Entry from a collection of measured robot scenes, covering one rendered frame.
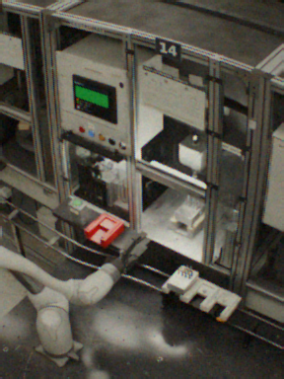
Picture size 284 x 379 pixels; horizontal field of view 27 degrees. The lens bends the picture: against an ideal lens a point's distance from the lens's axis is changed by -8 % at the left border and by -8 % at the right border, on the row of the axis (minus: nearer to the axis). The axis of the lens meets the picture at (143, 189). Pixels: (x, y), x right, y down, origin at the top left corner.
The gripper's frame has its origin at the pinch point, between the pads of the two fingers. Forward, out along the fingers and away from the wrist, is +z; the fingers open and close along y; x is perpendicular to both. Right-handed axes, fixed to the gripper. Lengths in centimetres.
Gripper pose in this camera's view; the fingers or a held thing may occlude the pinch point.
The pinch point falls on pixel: (141, 243)
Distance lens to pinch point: 280.5
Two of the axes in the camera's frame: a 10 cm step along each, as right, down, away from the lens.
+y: -0.2, -7.5, -6.6
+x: -8.1, -3.7, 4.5
